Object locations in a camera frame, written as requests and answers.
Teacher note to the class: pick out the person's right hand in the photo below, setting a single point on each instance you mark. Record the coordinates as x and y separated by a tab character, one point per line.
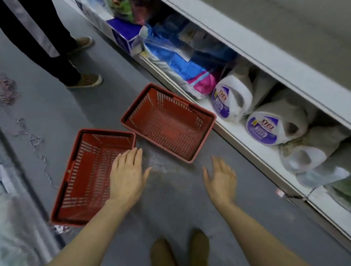
222	186

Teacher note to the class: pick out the person's left hand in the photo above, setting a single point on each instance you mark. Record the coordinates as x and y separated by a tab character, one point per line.
127	180

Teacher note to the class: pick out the person's right thumb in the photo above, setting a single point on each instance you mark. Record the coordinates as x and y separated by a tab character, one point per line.
207	178

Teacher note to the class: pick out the person's left middle finger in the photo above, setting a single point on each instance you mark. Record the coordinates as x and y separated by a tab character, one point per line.
131	159

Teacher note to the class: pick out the person's left thumb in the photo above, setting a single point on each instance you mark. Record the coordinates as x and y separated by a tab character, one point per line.
147	174

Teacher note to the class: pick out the person's left little finger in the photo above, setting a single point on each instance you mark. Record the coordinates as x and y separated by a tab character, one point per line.
115	164

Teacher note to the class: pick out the person's right forearm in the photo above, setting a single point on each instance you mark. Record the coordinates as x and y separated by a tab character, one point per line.
263	246

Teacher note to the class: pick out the person's left forearm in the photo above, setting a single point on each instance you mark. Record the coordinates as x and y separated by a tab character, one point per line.
90	239

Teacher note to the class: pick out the red plastic shopping basket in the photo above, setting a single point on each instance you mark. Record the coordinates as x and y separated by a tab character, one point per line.
170	122
86	176

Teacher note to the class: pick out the red shelf price tag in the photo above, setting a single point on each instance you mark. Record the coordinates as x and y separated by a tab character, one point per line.
280	192

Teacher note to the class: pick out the person's right brown shoe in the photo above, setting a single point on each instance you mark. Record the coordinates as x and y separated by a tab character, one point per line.
199	253

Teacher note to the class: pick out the person's brown shoe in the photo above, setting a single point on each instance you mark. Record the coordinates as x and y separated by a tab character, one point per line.
163	259
199	253

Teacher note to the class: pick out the white jug with purple label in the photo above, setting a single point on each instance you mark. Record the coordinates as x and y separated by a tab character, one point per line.
275	125
232	97

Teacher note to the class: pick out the person's left brown shoe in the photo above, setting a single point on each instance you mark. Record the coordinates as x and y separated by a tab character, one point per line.
163	259

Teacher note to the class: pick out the white plastic jug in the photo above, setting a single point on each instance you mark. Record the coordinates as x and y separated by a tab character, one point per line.
306	157
333	170

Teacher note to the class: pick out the blue and pink plastic pack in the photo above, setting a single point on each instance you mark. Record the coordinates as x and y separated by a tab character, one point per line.
182	66

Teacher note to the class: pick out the grey shelf with packaged goods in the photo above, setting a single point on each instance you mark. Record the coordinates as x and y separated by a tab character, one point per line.
8	204

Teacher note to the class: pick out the purple and white box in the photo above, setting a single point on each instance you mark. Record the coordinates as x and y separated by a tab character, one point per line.
126	35

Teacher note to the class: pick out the dark blue plastic pack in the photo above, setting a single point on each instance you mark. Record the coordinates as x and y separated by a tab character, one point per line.
196	37

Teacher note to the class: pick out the white store shelf unit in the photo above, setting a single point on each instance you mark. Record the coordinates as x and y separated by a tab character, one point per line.
286	64

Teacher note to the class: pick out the pale green plastic jug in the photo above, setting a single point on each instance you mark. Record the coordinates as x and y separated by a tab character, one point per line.
347	192

